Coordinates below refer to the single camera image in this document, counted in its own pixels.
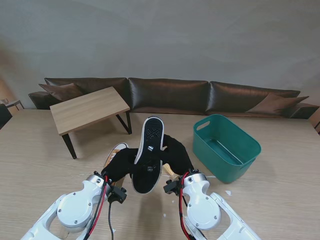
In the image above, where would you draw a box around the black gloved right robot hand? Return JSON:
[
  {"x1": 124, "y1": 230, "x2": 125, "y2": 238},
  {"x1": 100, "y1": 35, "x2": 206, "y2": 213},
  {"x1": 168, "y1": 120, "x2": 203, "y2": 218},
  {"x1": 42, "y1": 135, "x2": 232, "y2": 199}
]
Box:
[{"x1": 147, "y1": 134, "x2": 195, "y2": 176}]

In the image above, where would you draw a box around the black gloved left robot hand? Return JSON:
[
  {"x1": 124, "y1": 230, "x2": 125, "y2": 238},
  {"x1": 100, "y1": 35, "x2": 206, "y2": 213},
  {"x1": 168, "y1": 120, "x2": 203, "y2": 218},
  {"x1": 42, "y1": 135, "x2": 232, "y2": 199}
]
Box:
[{"x1": 101, "y1": 147, "x2": 155, "y2": 183}]

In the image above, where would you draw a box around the yellow canvas sneaker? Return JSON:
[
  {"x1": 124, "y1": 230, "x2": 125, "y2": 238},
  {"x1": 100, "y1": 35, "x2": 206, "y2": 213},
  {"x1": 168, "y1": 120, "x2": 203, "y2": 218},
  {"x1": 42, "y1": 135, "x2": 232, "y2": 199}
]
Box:
[
  {"x1": 130, "y1": 116, "x2": 166, "y2": 195},
  {"x1": 104, "y1": 142, "x2": 130, "y2": 167}
]

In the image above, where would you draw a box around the wooden shoe brush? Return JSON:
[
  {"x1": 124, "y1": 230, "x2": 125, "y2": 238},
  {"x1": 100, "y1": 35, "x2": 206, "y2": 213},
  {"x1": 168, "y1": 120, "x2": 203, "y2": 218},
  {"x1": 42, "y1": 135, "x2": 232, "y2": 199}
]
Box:
[{"x1": 162, "y1": 163, "x2": 181, "y2": 180}]

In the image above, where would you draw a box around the green plastic basket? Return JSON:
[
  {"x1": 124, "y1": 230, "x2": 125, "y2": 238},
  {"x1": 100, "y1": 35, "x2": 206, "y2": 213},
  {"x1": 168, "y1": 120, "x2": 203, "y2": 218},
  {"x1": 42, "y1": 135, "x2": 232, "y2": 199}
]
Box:
[{"x1": 192, "y1": 114, "x2": 262, "y2": 184}]

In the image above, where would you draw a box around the dark brown leather sofa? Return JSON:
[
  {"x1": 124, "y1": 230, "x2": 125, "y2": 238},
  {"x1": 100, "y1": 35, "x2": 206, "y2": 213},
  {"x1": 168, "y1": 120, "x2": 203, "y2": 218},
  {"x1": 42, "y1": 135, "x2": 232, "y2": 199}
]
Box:
[{"x1": 28, "y1": 77, "x2": 320, "y2": 120}]

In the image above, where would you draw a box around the small wooden black-legged bench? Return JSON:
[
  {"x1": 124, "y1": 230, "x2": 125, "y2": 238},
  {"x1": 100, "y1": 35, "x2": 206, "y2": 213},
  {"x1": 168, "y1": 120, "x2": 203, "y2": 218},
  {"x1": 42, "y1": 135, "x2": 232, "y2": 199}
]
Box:
[{"x1": 49, "y1": 86, "x2": 133, "y2": 160}]

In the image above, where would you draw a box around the brown sofa cushion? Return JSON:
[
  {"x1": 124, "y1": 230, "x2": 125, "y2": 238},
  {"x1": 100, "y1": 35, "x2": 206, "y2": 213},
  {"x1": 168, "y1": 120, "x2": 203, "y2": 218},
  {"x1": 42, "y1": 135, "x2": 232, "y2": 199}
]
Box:
[
  {"x1": 247, "y1": 93, "x2": 310, "y2": 115},
  {"x1": 38, "y1": 83, "x2": 85, "y2": 102}
]

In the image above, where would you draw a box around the small wooden side table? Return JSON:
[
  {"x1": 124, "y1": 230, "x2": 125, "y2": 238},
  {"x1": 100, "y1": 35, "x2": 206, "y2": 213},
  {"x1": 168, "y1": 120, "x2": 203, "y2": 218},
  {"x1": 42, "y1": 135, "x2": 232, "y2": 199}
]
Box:
[{"x1": 0, "y1": 98, "x2": 25, "y2": 111}]

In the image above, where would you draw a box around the light wooden cabinet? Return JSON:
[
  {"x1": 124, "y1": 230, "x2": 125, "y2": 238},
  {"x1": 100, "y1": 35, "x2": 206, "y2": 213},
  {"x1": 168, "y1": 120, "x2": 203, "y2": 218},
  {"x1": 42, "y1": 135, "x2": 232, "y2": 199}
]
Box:
[{"x1": 307, "y1": 107, "x2": 320, "y2": 136}]

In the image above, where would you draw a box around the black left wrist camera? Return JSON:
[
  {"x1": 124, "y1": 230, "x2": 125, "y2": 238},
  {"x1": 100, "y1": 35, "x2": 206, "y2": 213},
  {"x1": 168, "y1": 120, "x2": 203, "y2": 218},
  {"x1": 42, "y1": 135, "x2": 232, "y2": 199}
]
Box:
[{"x1": 108, "y1": 184, "x2": 127, "y2": 205}]

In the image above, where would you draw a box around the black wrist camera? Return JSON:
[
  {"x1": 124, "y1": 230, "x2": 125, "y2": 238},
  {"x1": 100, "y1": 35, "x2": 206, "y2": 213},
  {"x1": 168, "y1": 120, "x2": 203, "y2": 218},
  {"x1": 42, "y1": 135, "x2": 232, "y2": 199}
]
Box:
[
  {"x1": 163, "y1": 179, "x2": 182, "y2": 196},
  {"x1": 108, "y1": 184, "x2": 127, "y2": 205}
]

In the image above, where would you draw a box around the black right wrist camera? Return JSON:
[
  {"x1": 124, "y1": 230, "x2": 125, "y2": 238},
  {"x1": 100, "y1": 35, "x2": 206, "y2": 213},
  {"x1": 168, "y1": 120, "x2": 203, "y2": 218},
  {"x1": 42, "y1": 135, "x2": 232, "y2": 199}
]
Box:
[{"x1": 163, "y1": 179, "x2": 182, "y2": 196}]

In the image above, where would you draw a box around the red left arm cable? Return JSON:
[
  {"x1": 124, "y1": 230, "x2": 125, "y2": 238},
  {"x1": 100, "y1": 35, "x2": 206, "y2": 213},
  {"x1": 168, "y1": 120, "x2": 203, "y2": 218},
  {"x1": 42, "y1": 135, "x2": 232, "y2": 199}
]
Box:
[{"x1": 84, "y1": 174, "x2": 109, "y2": 240}]

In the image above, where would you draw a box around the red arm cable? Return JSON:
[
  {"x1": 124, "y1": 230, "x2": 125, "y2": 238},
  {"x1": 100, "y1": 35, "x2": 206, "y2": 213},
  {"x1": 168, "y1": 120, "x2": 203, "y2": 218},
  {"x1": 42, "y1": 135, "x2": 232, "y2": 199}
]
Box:
[
  {"x1": 178, "y1": 173, "x2": 192, "y2": 240},
  {"x1": 84, "y1": 174, "x2": 109, "y2": 240}
]

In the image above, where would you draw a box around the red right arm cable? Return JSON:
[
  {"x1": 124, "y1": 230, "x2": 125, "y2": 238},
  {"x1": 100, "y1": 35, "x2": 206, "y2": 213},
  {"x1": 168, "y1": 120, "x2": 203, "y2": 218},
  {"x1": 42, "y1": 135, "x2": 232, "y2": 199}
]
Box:
[{"x1": 178, "y1": 173, "x2": 192, "y2": 240}]

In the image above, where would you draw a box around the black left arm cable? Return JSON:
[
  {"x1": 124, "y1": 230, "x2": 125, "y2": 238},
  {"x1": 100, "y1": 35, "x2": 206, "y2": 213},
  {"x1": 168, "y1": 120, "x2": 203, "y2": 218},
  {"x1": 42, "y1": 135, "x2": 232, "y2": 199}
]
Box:
[{"x1": 106, "y1": 202, "x2": 116, "y2": 240}]

